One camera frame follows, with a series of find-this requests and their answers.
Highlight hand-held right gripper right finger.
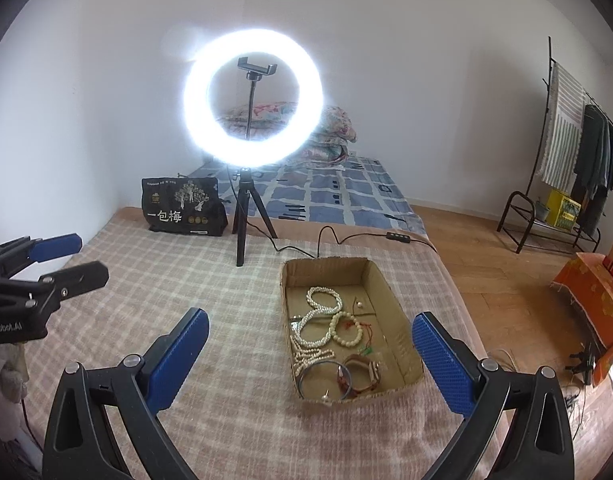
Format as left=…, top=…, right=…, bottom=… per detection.
left=410, top=311, right=575, bottom=480

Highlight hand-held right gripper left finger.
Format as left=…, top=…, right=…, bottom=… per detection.
left=43, top=306, right=210, bottom=480

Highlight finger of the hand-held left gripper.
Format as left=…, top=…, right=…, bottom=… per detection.
left=37, top=261, right=110, bottom=305
left=0, top=232, right=84, bottom=271

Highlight red string bracelet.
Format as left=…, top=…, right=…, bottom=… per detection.
left=353, top=324, right=387, bottom=357

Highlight cream beaded bracelet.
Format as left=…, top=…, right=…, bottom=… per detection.
left=329, top=311, right=363, bottom=349

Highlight cream pearl necklace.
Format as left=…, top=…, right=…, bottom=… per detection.
left=306, top=286, right=343, bottom=317

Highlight dark grey bangle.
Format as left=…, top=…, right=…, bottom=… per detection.
left=296, top=360, right=352, bottom=403

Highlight cardboard box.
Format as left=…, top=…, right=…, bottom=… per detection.
left=279, top=257, right=424, bottom=403

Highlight person's left hand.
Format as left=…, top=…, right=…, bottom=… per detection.
left=0, top=342, right=30, bottom=403

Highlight pink plaid blanket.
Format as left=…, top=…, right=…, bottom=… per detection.
left=24, top=207, right=459, bottom=391

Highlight black printed bag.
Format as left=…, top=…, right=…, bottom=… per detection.
left=140, top=176, right=229, bottom=237

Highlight small black stand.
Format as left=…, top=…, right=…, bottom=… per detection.
left=569, top=347, right=602, bottom=386

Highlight black tripod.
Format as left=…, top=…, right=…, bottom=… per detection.
left=231, top=166, right=279, bottom=267

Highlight orange patterned cloth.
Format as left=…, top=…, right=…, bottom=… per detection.
left=550, top=251, right=613, bottom=386

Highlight black metal shoe rack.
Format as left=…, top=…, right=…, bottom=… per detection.
left=497, top=191, right=602, bottom=256

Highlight yellow crate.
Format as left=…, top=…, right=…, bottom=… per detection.
left=546, top=189, right=582, bottom=231

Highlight blue patterned bed sheet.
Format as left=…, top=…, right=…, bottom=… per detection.
left=186, top=156, right=428, bottom=237

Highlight dark hanging clothes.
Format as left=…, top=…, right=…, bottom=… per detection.
left=573, top=104, right=613, bottom=237

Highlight folded floral quilt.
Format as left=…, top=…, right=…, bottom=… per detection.
left=219, top=101, right=360, bottom=166

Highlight striped towel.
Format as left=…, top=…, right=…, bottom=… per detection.
left=540, top=62, right=587, bottom=189

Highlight black phone holder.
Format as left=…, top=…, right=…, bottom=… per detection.
left=238, top=56, right=278, bottom=142

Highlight black metal clothes rack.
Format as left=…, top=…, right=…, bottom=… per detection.
left=533, top=36, right=613, bottom=256

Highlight brown leather bracelet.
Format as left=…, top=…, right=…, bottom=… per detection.
left=345, top=353, right=382, bottom=392

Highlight red-brown bracelet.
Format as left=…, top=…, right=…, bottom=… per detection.
left=336, top=364, right=355, bottom=401

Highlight white small-bead necklace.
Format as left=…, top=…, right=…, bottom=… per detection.
left=288, top=310, right=339, bottom=377

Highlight black power cable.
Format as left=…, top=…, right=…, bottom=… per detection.
left=274, top=225, right=437, bottom=261

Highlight white ring light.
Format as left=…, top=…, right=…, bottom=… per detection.
left=183, top=27, right=329, bottom=167

